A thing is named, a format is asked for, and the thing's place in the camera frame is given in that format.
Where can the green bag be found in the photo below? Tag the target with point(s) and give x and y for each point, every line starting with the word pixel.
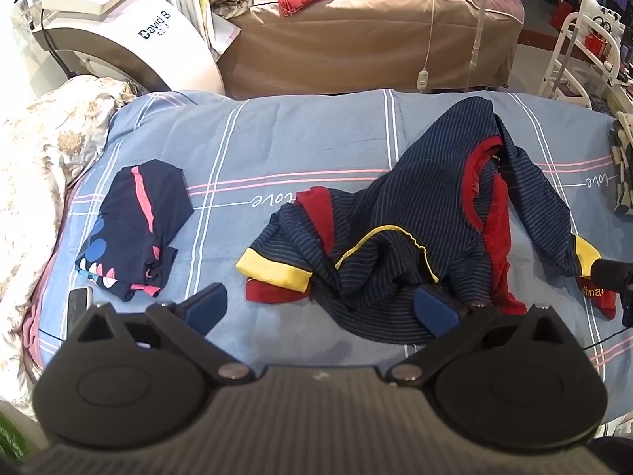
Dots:
pixel 10 438

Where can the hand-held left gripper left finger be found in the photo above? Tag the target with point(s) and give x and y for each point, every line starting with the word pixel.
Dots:
pixel 207 307

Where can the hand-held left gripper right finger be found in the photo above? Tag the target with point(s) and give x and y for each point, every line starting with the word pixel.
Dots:
pixel 437 314

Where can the floral beige quilt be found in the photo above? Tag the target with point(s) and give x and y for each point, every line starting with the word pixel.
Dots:
pixel 39 158

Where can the smartphone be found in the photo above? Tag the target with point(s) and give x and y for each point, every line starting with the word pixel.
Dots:
pixel 79 302

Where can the pile of striped clothes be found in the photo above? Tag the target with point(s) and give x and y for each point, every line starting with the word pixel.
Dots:
pixel 624 158

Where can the folded navy garment pink stripe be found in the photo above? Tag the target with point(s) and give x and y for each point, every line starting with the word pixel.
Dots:
pixel 133 217

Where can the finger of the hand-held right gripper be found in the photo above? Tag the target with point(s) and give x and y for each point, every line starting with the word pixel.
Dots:
pixel 613 274

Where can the navy striped shirt red trim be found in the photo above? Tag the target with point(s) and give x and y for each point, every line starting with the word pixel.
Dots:
pixel 395 217

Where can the white trolley rack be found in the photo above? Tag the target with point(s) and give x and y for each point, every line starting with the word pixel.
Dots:
pixel 568 39

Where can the white beauty machine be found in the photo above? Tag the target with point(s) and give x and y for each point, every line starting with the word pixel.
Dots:
pixel 123 24

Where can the blue plaid bed sheet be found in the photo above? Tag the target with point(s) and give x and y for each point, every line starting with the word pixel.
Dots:
pixel 296 148

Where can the brown massage bed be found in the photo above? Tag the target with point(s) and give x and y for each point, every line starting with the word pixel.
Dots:
pixel 346 44

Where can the red box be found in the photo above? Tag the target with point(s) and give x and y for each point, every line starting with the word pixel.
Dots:
pixel 601 43

